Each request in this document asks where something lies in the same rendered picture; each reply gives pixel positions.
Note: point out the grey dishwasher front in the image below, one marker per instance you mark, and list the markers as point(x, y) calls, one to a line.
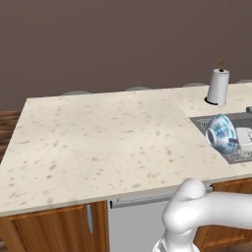
point(134, 226)

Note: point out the white paper towel roll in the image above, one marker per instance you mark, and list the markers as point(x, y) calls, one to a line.
point(218, 87)

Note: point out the grey metal sink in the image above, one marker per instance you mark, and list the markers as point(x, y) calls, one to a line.
point(201, 123)

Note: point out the brown and black towel holder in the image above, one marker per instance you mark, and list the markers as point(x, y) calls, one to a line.
point(222, 65)

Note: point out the brown wooden cupboard door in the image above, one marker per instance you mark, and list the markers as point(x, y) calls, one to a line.
point(49, 229)
point(226, 238)

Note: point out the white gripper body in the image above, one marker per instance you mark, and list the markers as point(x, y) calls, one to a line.
point(244, 136)

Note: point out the grey round stool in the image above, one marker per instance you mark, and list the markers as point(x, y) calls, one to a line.
point(244, 81)
point(138, 88)

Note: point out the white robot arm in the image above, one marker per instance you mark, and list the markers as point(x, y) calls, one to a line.
point(210, 210)

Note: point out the blue and white patterned bowl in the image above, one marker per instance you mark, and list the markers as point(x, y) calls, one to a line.
point(222, 133)

